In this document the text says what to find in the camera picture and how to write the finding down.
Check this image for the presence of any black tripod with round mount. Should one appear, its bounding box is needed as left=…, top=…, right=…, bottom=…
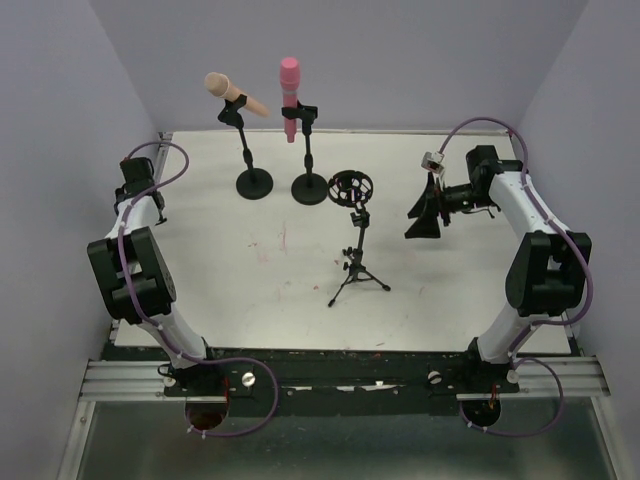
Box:
left=327, top=169, right=392, bottom=308

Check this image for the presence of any black mic stand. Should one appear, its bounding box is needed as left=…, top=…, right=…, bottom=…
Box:
left=217, top=94, right=274, bottom=200
left=281, top=102, right=328, bottom=206

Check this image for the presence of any peach toy microphone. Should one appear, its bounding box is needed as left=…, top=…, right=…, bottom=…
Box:
left=204, top=72, right=270, bottom=118

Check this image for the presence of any pink toy microphone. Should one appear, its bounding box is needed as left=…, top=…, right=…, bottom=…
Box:
left=279, top=57, right=301, bottom=143

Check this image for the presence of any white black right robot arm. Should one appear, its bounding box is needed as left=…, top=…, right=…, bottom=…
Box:
left=405, top=145, right=592, bottom=364

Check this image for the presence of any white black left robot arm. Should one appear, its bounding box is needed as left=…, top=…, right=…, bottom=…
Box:
left=87, top=157, right=207, bottom=370

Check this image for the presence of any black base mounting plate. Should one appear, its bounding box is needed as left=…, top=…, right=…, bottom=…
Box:
left=99, top=346, right=519, bottom=423

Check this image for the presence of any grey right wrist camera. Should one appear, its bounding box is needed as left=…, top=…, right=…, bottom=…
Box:
left=421, top=151, right=445, bottom=175

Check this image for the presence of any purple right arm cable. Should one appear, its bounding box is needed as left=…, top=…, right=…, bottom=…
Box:
left=437, top=116, right=595, bottom=437

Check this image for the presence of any aluminium rail left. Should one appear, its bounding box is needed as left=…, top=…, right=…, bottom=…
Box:
left=79, top=361, right=225, bottom=404

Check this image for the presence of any aluminium rail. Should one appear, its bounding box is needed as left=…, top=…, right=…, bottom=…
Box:
left=455, top=309, right=611, bottom=403
left=79, top=361, right=225, bottom=404

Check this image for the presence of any aluminium rail right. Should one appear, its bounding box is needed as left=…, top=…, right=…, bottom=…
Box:
left=455, top=309, right=611, bottom=403

